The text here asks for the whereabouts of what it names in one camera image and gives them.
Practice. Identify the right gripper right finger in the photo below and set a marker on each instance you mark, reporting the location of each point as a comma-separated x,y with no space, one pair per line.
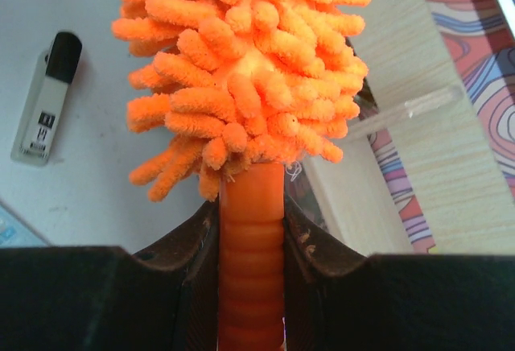
338,299

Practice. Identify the wooden bookshelf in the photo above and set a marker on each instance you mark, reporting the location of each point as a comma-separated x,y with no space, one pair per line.
419,176

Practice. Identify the grey pocket calculator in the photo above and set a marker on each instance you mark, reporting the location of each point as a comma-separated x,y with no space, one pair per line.
17,234

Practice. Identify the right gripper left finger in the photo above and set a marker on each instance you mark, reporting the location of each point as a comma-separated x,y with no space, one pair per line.
163,297

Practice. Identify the orange microfiber duster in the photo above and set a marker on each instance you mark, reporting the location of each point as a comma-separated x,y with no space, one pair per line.
246,87

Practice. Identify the black and white stapler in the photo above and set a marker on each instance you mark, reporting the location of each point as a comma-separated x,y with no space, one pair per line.
54,73

